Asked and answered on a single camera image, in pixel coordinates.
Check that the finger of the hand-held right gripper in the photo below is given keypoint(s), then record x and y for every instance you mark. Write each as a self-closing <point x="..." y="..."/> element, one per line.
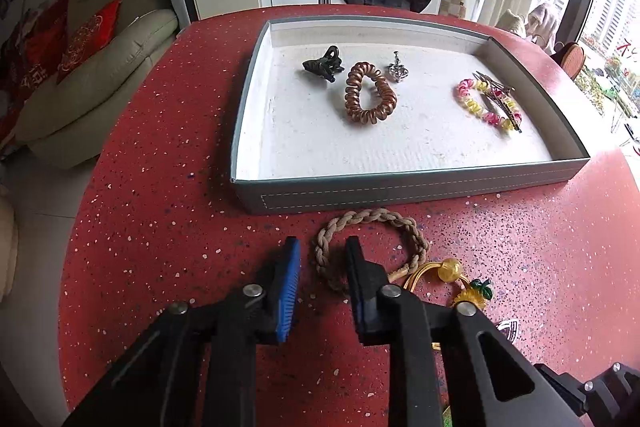
<point x="620" y="394"/>
<point x="562" y="384"/>

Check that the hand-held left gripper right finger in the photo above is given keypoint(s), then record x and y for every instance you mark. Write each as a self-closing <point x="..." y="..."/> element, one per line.
<point x="361" y="302"/>

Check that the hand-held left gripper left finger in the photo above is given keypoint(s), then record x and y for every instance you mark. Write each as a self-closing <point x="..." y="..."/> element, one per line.
<point x="286" y="292"/>

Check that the grey jewelry tray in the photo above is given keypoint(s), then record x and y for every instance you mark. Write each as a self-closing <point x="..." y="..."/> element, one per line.
<point x="400" y="142"/>

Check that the black claw hair clip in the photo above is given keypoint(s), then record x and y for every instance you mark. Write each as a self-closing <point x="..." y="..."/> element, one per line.
<point x="320" y="64"/>

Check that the silver crystal hair clip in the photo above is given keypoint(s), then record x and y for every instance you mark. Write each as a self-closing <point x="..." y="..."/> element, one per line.
<point x="398" y="69"/>

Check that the gold bow hair clip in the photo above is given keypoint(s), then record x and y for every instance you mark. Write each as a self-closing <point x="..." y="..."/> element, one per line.
<point x="505" y="107"/>

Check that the silver charm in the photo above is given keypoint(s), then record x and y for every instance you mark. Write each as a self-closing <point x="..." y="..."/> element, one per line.
<point x="507" y="331"/>

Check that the pale green armchair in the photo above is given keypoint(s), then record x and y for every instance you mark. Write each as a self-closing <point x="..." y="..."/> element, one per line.
<point x="100" y="92"/>

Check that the red embroidered cushion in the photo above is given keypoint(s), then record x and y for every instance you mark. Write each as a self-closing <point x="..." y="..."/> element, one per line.
<point x="90" y="39"/>

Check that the beige cloth bundle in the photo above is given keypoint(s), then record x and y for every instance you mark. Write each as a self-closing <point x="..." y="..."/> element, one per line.
<point x="542" y="24"/>

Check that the red printed blanket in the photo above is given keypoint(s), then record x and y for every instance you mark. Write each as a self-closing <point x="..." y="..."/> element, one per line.
<point x="27" y="62"/>

